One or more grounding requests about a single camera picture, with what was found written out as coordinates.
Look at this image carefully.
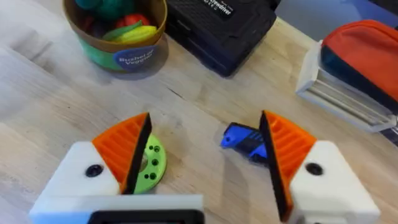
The green disc with holes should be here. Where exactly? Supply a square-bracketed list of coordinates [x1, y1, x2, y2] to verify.
[133, 133, 167, 195]

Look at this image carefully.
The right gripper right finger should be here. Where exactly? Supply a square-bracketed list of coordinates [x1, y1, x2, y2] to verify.
[259, 110, 381, 224]

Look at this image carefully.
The black screwdriver case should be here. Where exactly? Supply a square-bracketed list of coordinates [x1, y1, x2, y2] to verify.
[165, 0, 282, 78]

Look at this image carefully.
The cardboard tub of toy vegetables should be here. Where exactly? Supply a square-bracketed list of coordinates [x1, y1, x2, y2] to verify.
[62, 0, 170, 75]

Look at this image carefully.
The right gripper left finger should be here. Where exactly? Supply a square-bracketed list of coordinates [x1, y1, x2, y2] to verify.
[40, 112, 153, 197]

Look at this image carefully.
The orange and blue zip pouch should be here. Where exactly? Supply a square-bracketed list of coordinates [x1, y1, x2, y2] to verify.
[319, 19, 398, 114]

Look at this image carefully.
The white ribbed plastic box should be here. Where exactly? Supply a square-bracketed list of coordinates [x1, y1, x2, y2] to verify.
[295, 39, 398, 134]

